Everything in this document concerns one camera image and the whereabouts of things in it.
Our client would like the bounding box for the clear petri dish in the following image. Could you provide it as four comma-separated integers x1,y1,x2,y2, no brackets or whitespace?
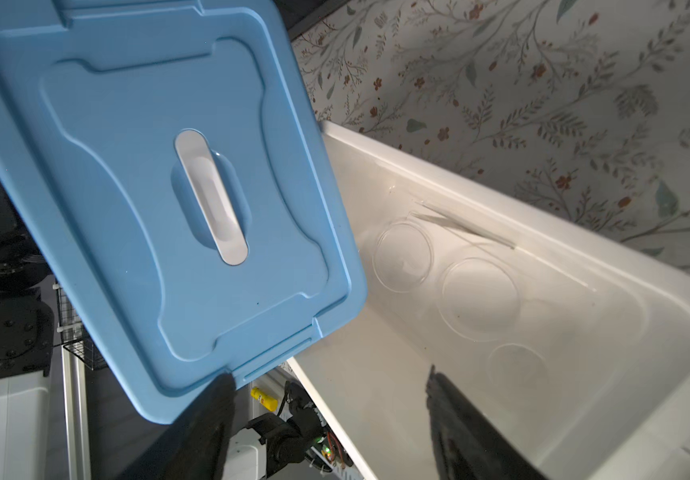
438,258,522,342
372,221,434,293

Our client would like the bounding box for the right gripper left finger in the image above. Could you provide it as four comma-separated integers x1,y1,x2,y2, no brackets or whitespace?
119,373,236,480

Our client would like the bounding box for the yellow marker bottle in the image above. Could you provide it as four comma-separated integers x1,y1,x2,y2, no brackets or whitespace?
250,387,279,413

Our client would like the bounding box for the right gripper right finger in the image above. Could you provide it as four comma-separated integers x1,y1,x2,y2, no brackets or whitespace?
426,369,544,480

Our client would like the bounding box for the black wire side basket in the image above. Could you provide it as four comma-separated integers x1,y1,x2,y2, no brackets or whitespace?
53,283,108,371

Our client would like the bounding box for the blue plastic bin lid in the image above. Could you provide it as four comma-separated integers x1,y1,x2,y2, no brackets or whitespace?
0,1,367,424

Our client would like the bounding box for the white plastic storage bin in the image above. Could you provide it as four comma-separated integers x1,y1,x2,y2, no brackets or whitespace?
290,121,690,479

